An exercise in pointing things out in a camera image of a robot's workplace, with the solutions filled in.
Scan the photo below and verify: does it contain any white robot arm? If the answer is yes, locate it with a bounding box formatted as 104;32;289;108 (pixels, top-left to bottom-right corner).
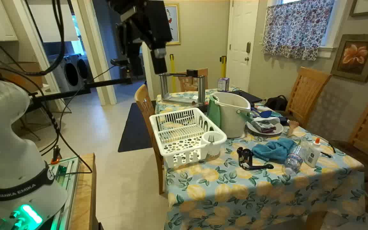
0;81;68;230

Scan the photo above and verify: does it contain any white plastic drying rack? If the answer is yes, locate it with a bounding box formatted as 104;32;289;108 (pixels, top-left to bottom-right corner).
150;108;228;169

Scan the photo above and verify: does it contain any wooden chair near rack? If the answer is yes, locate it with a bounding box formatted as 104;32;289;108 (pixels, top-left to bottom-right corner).
135;85;165;195

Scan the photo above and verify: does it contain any white plastic bucket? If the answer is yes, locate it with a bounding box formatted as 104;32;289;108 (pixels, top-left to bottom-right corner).
211;92;251;138

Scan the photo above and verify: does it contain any dark blue floor mat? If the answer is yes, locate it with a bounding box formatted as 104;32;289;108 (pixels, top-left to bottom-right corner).
118;103;153;152

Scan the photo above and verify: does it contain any white plate with items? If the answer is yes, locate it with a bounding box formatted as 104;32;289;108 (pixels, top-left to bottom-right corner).
247;118;284;137

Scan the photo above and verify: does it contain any black bag on table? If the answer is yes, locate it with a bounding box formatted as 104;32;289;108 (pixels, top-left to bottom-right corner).
266;95;288;112

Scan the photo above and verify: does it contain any blue cloth towel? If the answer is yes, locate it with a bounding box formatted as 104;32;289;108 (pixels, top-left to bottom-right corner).
252;138;297;163

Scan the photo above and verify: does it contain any white door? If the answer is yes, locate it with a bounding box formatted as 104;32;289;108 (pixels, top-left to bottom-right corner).
227;0;259;91

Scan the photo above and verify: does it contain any clear plastic water bottle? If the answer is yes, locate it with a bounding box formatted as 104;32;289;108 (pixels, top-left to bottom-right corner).
285;146;306;174

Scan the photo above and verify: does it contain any lemon print tablecloth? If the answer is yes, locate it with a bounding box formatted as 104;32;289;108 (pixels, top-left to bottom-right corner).
154;92;366;230

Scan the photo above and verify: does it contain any wooden lattice chair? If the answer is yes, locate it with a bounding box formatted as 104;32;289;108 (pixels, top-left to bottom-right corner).
287;67;331;127

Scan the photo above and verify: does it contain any floral window curtain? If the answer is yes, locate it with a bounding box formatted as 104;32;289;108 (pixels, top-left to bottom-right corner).
264;0;335;62

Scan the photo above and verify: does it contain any framed flower picture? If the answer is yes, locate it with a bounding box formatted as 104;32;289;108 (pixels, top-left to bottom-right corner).
331;35;368;83

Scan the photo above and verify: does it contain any metal frame stand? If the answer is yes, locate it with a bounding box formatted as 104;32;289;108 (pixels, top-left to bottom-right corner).
160;69;209;108

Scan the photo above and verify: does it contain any black camera on boom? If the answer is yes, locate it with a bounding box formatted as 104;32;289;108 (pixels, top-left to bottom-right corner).
107;0;173;74

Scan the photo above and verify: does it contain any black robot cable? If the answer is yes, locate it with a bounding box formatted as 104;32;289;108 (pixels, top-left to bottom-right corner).
0;0;95;175

